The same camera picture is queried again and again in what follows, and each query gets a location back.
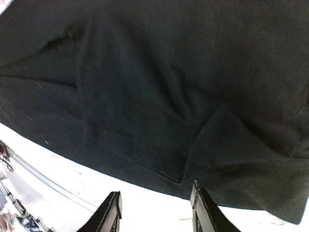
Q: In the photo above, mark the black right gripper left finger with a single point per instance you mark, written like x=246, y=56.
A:
x=107, y=216

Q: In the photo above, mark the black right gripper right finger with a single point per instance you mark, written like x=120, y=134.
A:
x=207, y=216

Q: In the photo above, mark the black t-shirt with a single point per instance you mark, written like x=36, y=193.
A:
x=162, y=93

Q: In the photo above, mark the aluminium front frame rail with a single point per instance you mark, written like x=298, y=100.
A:
x=32, y=194

